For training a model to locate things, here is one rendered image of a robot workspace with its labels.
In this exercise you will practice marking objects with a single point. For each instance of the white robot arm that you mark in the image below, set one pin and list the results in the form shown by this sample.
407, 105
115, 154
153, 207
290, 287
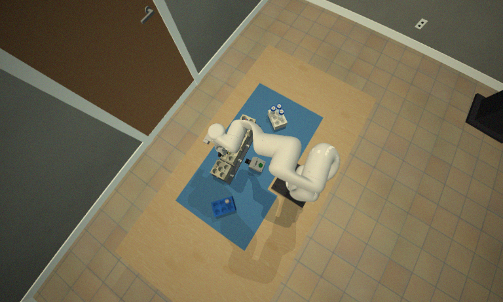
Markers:
307, 182

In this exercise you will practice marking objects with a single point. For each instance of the blue bench mat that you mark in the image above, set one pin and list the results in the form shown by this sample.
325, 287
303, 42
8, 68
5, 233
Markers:
248, 188

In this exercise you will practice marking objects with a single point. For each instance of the beige bucket adapter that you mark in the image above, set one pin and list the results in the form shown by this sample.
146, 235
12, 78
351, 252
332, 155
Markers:
232, 158
221, 169
249, 132
244, 142

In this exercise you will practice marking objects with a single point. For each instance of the cream tube rack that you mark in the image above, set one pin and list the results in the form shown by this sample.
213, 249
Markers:
276, 121

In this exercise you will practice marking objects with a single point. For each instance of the blue tube rack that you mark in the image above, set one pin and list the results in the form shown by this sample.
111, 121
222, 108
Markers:
219, 209

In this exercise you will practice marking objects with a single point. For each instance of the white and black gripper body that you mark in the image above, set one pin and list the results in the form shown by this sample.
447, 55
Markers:
222, 150

